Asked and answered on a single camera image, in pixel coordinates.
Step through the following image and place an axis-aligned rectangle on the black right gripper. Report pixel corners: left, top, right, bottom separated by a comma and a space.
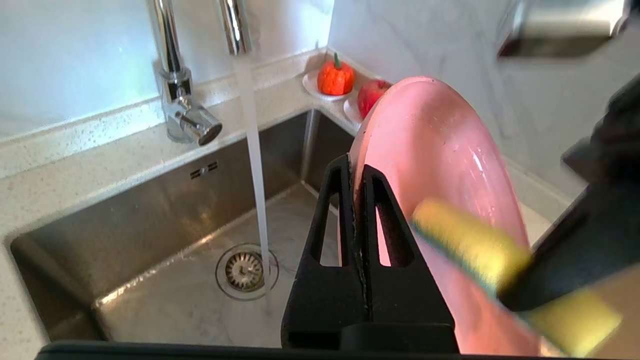
497, 74, 640, 313

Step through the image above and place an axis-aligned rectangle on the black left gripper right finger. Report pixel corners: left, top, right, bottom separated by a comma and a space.
359, 164, 458, 353

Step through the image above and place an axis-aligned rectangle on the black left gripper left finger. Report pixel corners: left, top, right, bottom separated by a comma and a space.
280, 154, 369, 349

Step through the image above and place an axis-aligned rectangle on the yellow green sponge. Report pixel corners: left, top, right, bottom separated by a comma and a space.
411, 197, 624, 359

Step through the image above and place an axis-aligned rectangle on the pink plate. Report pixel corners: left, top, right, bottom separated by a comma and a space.
348, 76, 545, 357

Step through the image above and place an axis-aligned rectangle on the metal sink drain strainer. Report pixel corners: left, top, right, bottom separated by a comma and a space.
215, 243, 281, 302

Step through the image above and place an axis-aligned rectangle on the stainless steel sink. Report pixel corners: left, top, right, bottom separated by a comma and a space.
9, 109, 358, 349

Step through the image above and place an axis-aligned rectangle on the small white dish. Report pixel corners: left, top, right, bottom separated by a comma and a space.
302, 70, 359, 103
344, 96, 368, 127

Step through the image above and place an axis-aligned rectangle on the red apple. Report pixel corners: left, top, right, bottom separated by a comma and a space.
357, 79, 393, 120

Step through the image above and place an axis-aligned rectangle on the orange red tomato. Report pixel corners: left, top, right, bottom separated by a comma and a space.
317, 52, 356, 96

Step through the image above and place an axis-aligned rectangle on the chrome faucet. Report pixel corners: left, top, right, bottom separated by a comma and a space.
147, 0, 253, 147

